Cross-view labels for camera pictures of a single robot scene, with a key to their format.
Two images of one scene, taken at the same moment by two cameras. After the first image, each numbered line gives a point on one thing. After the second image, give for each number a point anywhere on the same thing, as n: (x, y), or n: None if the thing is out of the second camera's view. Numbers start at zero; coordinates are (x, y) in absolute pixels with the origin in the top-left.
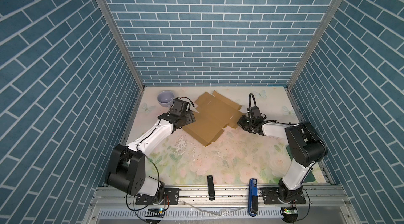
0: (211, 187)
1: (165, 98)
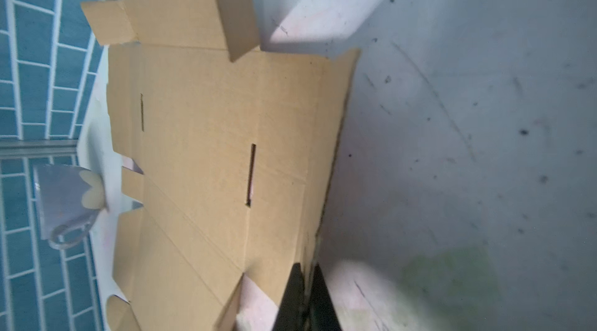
0: None
1: (69, 200)
